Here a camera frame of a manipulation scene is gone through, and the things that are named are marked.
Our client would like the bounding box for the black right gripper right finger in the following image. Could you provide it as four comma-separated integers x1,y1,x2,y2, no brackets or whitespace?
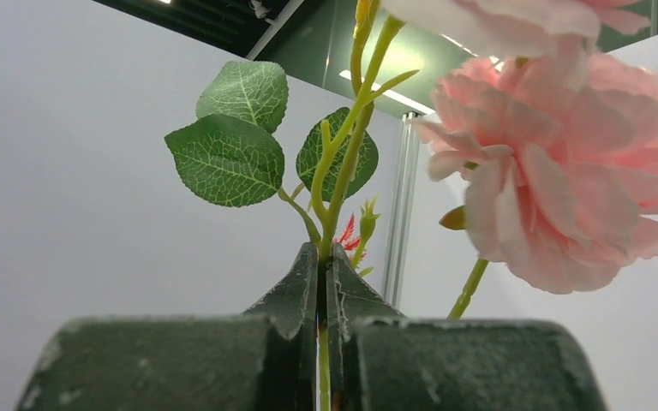
325,245,607,410

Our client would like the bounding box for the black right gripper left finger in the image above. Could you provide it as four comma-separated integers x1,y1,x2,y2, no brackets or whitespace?
15,243,318,410

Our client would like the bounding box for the pink peony flower stem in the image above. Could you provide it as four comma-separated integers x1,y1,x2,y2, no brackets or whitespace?
164,0,658,411

